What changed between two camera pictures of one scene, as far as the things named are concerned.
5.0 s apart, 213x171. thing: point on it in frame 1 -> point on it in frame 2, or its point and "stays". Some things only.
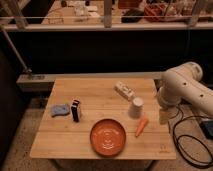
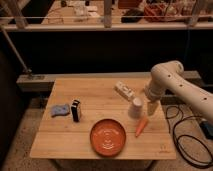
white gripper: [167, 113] -> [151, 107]
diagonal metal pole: [11, 44] stays
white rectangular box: [125, 90] stays
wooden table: [103, 119] stays
